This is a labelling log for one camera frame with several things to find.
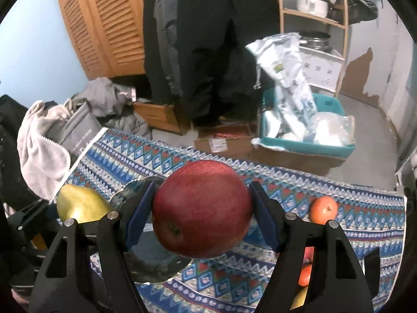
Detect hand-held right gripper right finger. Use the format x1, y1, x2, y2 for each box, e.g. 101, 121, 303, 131
248, 180, 376, 313

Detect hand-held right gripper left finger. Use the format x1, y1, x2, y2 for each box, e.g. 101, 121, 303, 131
29, 180, 157, 313

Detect dark round plate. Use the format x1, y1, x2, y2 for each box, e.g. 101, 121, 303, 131
109, 175, 193, 284

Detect red apple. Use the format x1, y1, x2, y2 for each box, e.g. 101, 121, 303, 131
152, 161, 254, 259

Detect large orange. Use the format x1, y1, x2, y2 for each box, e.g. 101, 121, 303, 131
298, 264, 314, 286

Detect small tangerine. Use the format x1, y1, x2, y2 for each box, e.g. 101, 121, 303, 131
309, 196, 339, 225

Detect yellow-green pear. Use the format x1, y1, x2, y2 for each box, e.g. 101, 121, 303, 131
56, 184, 113, 224

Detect large cardboard box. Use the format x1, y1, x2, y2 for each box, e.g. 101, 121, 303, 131
252, 143, 347, 177

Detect blue patterned blanket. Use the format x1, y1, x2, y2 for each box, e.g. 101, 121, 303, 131
54, 127, 408, 313

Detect small labelled cardboard box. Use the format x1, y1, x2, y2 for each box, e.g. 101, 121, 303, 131
194, 122, 258, 162

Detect cardboard boxes on floor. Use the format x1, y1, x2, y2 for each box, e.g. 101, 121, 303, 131
133, 101, 189, 134

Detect grey fabric bag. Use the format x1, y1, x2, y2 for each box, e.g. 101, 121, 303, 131
46, 103, 101, 157

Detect clear plastic bag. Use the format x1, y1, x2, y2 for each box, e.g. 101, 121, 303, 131
306, 112, 355, 146

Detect grey clothes pile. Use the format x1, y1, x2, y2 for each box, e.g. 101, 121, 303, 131
72, 78, 152, 137

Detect white towel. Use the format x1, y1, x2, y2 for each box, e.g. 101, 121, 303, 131
17, 100, 77, 201

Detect teal plastic basket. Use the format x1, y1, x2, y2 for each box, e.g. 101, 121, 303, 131
257, 88, 356, 159

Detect tall white plastic bag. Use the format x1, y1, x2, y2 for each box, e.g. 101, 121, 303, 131
246, 33, 316, 137

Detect white printed box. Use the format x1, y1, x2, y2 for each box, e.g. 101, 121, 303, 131
299, 46, 345, 93

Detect grey and black hanging jacket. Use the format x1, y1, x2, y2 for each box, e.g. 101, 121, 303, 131
143, 0, 196, 105

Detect black hanging coat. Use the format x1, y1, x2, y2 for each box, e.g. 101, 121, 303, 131
169, 0, 281, 128

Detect metal pot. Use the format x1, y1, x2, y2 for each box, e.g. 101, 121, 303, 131
298, 32, 331, 50

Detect wooden louvered wardrobe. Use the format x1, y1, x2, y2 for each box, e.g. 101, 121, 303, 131
53, 0, 147, 79

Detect wooden shelf rack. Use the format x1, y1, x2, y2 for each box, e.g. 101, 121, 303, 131
275, 0, 351, 97

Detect steel cooking pot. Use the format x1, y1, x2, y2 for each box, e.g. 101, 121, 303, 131
296, 0, 329, 17

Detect black bag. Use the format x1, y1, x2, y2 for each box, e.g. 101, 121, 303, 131
329, 0, 378, 23

